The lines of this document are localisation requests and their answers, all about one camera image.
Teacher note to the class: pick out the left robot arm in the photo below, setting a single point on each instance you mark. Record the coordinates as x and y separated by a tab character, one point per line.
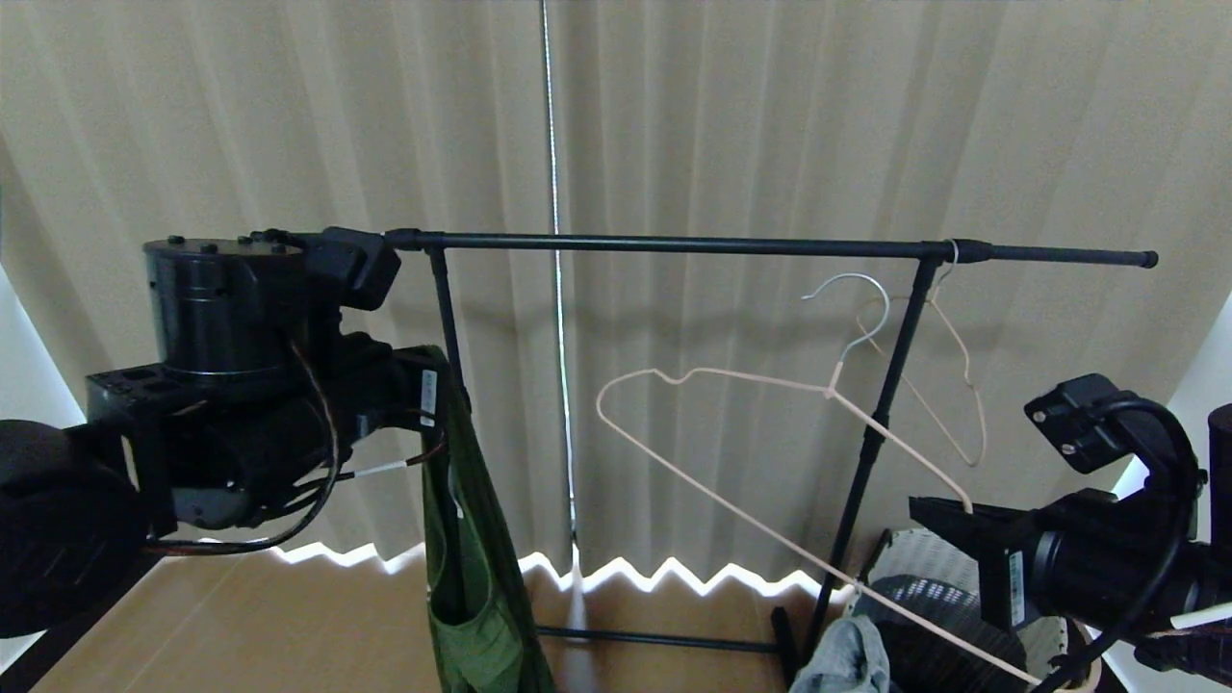
58	520

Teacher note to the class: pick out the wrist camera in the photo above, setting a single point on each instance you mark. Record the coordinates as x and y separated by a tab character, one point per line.
361	265
1078	423

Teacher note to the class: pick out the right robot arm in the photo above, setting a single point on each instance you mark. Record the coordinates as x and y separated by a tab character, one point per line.
1220	577

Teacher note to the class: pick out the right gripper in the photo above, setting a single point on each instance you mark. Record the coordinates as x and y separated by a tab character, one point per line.
1088	568

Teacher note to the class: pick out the pink clothes hanger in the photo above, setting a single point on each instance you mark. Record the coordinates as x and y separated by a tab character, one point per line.
983	428
829	389

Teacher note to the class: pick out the beige curtain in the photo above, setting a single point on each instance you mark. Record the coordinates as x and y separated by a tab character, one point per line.
241	144

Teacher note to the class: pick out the pale grey shorts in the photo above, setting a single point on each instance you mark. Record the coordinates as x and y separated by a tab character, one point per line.
842	664

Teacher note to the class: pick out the white laundry basket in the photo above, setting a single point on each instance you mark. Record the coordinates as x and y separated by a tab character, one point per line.
924	597

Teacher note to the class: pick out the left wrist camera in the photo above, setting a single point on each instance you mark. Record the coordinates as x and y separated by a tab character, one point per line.
361	265

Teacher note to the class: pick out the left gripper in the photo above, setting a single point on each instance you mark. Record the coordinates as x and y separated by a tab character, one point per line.
385	404

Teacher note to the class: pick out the black clothes rack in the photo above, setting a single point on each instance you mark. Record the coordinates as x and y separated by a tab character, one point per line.
674	244

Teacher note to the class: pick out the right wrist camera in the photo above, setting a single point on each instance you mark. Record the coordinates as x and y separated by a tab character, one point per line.
1078	423

